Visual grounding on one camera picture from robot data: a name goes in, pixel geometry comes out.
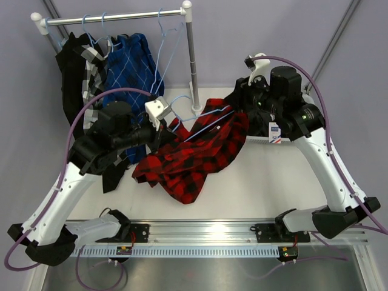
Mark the left aluminium frame post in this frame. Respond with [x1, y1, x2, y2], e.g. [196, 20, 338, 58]
[41, 0, 69, 54]

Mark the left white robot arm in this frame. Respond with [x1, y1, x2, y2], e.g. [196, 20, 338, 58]
[8, 96, 171, 266]

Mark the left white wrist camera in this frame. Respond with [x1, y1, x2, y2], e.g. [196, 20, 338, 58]
[144, 96, 172, 130]

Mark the blue hanger of red shirt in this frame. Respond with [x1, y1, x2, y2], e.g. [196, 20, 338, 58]
[169, 95, 236, 143]

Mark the grey white plaid shirt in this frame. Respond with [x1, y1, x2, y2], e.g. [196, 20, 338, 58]
[74, 44, 107, 132]

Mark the white slotted cable duct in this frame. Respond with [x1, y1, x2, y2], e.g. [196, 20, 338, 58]
[71, 246, 279, 258]

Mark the blue plaid shirt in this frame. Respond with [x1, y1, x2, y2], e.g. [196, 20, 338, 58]
[102, 33, 165, 164]

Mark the light blue wire hanger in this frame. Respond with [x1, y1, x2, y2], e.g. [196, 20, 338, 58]
[150, 8, 184, 94]

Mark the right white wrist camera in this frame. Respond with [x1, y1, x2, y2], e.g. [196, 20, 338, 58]
[244, 53, 270, 86]

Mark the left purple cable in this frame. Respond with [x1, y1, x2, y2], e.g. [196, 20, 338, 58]
[4, 87, 152, 270]

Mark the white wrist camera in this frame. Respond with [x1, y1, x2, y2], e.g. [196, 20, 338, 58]
[144, 96, 172, 130]
[244, 53, 270, 86]

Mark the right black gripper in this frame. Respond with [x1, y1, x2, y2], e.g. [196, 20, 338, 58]
[224, 71, 283, 116]

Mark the blue hanger of black shirt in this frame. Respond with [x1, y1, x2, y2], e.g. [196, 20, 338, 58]
[44, 17, 66, 50]

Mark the blue hanger of grey shirt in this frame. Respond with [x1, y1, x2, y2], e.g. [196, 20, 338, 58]
[82, 14, 105, 49]

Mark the white plastic basket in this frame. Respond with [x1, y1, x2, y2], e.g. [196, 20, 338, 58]
[245, 90, 316, 146]

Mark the red black plaid shirt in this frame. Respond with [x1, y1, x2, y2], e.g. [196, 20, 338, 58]
[132, 99, 249, 204]

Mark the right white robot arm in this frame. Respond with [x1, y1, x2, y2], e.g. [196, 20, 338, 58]
[233, 66, 381, 241]

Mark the metal clothes rack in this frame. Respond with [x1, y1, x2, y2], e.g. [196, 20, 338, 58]
[30, 1, 202, 115]

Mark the aluminium frame post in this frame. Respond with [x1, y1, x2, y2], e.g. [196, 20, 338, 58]
[312, 0, 362, 82]
[41, 0, 69, 54]

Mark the right aluminium frame post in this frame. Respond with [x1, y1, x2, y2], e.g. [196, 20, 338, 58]
[312, 0, 362, 82]

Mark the aluminium mounting rail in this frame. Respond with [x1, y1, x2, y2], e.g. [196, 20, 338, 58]
[65, 219, 369, 245]

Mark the dark pinstriped shirt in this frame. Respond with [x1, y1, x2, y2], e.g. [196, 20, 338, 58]
[224, 92, 272, 138]

